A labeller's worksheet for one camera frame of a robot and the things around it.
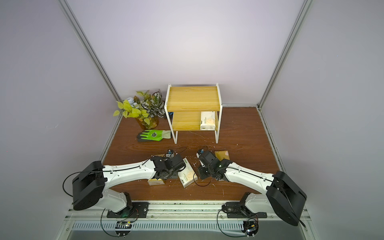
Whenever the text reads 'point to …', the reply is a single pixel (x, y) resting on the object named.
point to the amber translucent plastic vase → (148, 123)
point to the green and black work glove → (154, 135)
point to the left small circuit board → (123, 228)
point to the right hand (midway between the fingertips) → (199, 167)
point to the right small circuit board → (251, 227)
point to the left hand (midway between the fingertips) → (176, 173)
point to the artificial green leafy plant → (147, 106)
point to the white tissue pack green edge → (188, 176)
